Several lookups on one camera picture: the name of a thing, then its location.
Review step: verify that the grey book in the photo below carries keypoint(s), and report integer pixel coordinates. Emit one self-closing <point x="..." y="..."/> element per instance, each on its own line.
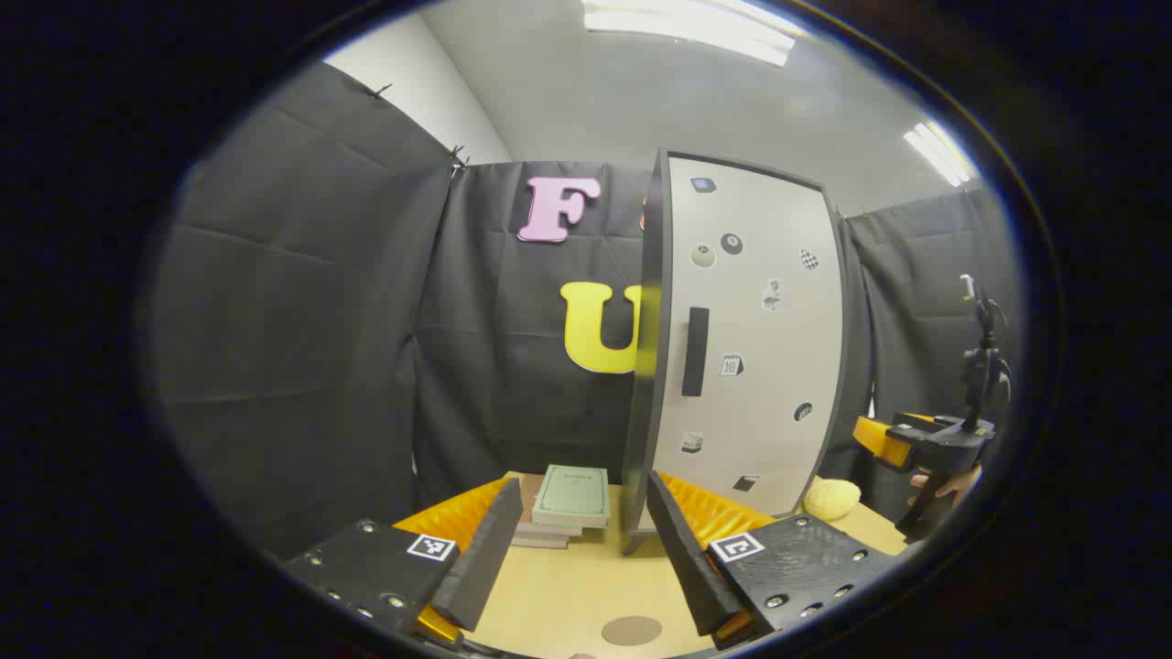
<point x="540" y="542"/>

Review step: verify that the brown book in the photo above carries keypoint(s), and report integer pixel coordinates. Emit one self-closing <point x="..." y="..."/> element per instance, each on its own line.
<point x="529" y="494"/>

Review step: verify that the green book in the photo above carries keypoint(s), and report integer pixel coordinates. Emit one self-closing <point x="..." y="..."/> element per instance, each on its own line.
<point x="571" y="494"/>

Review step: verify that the brown round coaster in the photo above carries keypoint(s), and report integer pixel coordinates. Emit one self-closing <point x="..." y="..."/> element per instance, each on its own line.
<point x="632" y="630"/>

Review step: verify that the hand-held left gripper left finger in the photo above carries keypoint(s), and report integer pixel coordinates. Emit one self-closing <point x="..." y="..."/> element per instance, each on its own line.
<point x="481" y="558"/>

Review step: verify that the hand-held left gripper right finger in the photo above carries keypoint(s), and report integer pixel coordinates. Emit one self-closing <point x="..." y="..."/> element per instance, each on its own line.
<point x="682" y="549"/>

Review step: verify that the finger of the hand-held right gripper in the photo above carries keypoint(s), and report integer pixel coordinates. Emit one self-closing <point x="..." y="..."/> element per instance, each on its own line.
<point x="881" y="437"/>

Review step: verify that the black backdrop cloth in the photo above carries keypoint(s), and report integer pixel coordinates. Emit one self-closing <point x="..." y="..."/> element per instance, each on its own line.
<point x="320" y="320"/>

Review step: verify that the dark grey cabinet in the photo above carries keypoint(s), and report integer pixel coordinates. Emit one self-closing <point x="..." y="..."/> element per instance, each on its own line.
<point x="645" y="366"/>

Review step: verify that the yellow knitted ball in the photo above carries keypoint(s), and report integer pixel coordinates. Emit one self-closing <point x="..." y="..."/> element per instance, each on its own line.
<point x="831" y="499"/>

